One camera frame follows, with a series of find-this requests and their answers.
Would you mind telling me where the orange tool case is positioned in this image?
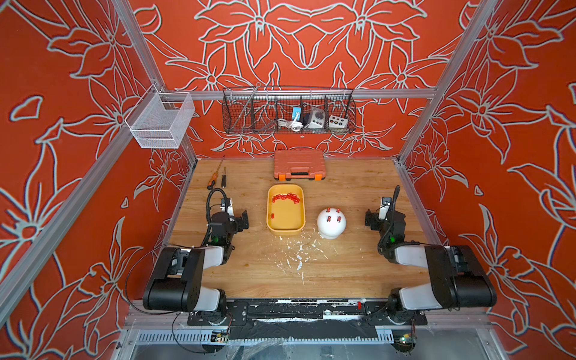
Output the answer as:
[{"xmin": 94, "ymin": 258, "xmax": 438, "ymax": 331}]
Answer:
[{"xmin": 273, "ymin": 148, "xmax": 327, "ymax": 182}]

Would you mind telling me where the clear acrylic wall box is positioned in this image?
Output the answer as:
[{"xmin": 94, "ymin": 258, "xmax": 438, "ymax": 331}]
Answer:
[{"xmin": 125, "ymin": 92, "xmax": 196, "ymax": 149}]

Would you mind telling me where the white button box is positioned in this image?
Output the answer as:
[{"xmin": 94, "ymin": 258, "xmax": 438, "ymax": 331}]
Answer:
[{"xmin": 328, "ymin": 115, "xmax": 349, "ymax": 134}]

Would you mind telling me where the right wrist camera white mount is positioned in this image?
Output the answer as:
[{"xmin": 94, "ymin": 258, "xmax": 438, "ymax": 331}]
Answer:
[{"xmin": 378, "ymin": 196, "xmax": 392, "ymax": 221}]

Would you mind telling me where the red sleeves pile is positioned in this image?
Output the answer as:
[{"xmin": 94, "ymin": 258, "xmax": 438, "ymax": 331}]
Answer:
[{"xmin": 271, "ymin": 193, "xmax": 301, "ymax": 204}]

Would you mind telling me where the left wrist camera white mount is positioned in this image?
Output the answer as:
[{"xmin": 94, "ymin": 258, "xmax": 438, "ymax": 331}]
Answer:
[{"xmin": 220, "ymin": 198, "xmax": 234, "ymax": 217}]

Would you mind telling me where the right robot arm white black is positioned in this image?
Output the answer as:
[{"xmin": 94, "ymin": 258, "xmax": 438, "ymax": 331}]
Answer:
[{"xmin": 364, "ymin": 185, "xmax": 497, "ymax": 317}]

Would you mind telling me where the white round dial device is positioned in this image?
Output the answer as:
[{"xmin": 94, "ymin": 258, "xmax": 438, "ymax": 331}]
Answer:
[{"xmin": 307, "ymin": 108, "xmax": 326, "ymax": 130}]

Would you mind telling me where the orange handled screwdriver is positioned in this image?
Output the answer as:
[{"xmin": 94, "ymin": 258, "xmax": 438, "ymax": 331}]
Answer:
[{"xmin": 206, "ymin": 159, "xmax": 224, "ymax": 191}]

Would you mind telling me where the black wire wall basket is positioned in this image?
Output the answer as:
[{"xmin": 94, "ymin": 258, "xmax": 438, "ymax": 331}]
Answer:
[{"xmin": 222, "ymin": 85, "xmax": 357, "ymax": 135}]

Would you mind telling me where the white dome screw fixture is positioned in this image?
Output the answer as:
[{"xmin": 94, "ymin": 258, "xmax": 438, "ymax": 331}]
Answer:
[{"xmin": 316, "ymin": 208, "xmax": 347, "ymax": 240}]

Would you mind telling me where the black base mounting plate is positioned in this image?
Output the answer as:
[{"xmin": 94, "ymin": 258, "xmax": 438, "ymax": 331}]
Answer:
[{"xmin": 186, "ymin": 298, "xmax": 428, "ymax": 342}]

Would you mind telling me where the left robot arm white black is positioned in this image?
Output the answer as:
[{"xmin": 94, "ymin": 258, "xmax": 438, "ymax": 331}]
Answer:
[{"xmin": 142, "ymin": 187, "xmax": 249, "ymax": 317}]

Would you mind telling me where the blue white small box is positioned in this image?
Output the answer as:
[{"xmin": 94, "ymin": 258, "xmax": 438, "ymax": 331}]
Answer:
[{"xmin": 291, "ymin": 106, "xmax": 302, "ymax": 125}]

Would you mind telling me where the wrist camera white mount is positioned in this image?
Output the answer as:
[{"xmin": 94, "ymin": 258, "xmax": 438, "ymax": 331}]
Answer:
[
  {"xmin": 378, "ymin": 196, "xmax": 392, "ymax": 221},
  {"xmin": 220, "ymin": 198, "xmax": 234, "ymax": 217}
]

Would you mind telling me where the black handled screwdriver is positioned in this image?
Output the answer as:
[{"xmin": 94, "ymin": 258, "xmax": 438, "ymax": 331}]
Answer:
[{"xmin": 220, "ymin": 167, "xmax": 227, "ymax": 189}]

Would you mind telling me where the yellow plastic tray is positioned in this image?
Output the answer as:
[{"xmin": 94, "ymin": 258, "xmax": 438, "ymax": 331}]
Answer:
[{"xmin": 266, "ymin": 184, "xmax": 306, "ymax": 236}]

